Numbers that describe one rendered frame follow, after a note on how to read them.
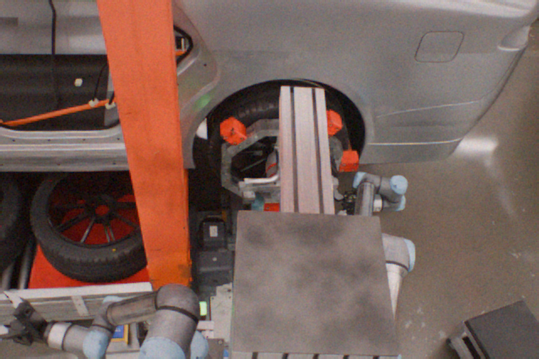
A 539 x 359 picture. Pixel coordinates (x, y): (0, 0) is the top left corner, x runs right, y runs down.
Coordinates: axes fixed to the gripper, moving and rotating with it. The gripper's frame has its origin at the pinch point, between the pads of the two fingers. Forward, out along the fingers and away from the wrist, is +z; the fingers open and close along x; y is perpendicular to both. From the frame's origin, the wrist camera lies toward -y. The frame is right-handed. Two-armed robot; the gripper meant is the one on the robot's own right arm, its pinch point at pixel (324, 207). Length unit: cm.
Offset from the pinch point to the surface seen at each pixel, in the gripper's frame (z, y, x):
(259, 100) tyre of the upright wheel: 28, 33, -33
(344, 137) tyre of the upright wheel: -11.9, 13.5, -28.7
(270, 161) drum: 22.3, 6.8, -21.4
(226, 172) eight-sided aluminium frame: 42.2, 1.1, -20.3
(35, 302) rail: 131, -49, 14
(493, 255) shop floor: -120, -83, -16
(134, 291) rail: 86, -44, 14
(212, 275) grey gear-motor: 49, -45, 7
